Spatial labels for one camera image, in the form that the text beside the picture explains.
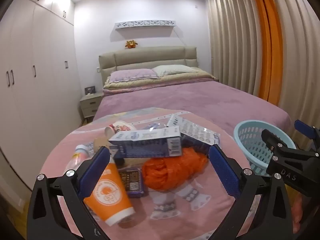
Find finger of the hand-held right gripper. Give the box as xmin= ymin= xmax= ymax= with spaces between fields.
xmin=261 ymin=129 xmax=298 ymax=156
xmin=294 ymin=119 xmax=320 ymax=153

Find pink printed blanket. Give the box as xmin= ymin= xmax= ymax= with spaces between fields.
xmin=40 ymin=107 xmax=270 ymax=240

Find beige curtain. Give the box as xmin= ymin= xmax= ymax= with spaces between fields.
xmin=205 ymin=0 xmax=320 ymax=155

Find purple bed cover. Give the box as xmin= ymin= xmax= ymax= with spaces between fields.
xmin=94 ymin=80 xmax=292 ymax=140

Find small purple box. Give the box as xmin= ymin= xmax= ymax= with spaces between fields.
xmin=117 ymin=166 xmax=145 ymax=199

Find white cartoon paper cup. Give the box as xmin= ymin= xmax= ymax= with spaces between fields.
xmin=104 ymin=121 xmax=137 ymax=143

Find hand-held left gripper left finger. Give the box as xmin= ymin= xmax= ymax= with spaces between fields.
xmin=26 ymin=145 xmax=112 ymax=240

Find orange cloth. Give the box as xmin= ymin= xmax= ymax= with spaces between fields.
xmin=290 ymin=192 xmax=304 ymax=235

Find small white carton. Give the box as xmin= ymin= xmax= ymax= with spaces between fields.
xmin=166 ymin=114 xmax=188 ymax=128

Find silver blister pack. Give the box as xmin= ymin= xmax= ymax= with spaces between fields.
xmin=180 ymin=119 xmax=222 ymax=159

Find beige nightstand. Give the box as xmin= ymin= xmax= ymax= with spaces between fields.
xmin=79 ymin=91 xmax=104 ymax=123

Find white wardrobe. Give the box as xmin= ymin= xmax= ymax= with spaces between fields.
xmin=0 ymin=0 xmax=83 ymax=193

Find beige padded headboard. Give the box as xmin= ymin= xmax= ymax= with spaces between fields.
xmin=98 ymin=46 xmax=199 ymax=87

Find white patterned pillow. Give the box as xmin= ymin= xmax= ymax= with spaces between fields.
xmin=151 ymin=64 xmax=199 ymax=77

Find white wall shelf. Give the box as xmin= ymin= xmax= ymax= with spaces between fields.
xmin=115 ymin=20 xmax=177 ymax=30

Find clear plastic bottle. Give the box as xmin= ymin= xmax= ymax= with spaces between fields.
xmin=65 ymin=144 xmax=94 ymax=173

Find purple pillow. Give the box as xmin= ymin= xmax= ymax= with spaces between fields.
xmin=108 ymin=69 xmax=160 ymax=83

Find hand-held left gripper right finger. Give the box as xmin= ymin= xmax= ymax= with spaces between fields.
xmin=208 ymin=144 xmax=294 ymax=240

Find orange plastic bag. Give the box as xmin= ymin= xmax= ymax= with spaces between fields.
xmin=142 ymin=147 xmax=210 ymax=191

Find orange curtain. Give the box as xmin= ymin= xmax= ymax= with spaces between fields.
xmin=246 ymin=0 xmax=284 ymax=103

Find blue and white carton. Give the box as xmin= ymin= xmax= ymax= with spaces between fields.
xmin=108 ymin=126 xmax=182 ymax=158

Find orange paper cup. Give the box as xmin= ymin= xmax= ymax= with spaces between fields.
xmin=83 ymin=162 xmax=135 ymax=227

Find light blue plastic basket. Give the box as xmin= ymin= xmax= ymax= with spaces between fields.
xmin=233 ymin=120 xmax=298 ymax=178

